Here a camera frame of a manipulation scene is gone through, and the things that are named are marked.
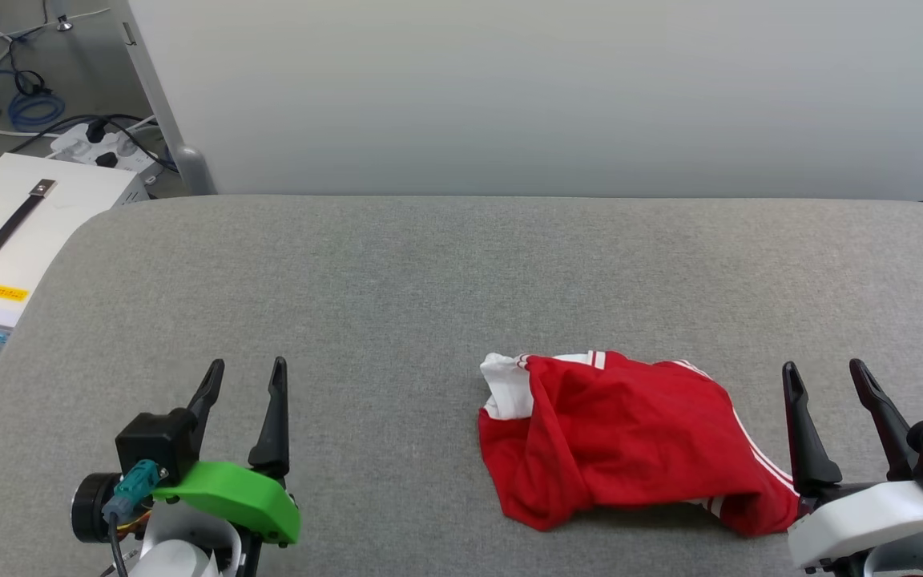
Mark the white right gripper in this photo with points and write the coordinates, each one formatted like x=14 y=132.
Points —
x=854 y=517

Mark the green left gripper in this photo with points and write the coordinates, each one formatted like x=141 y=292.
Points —
x=237 y=493

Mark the red white sports shirt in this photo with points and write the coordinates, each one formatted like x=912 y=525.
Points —
x=630 y=441

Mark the grey metal partition leg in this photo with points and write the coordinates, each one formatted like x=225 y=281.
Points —
x=189 y=164

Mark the white equipment box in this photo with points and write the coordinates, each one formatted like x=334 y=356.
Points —
x=53 y=232

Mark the yellow warning label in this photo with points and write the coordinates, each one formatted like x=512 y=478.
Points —
x=8 y=292

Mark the white power strip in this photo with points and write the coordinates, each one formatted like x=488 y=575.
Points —
x=81 y=148

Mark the white partition panel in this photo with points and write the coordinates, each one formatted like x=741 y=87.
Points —
x=550 y=96

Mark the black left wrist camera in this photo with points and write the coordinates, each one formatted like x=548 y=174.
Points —
x=153 y=441

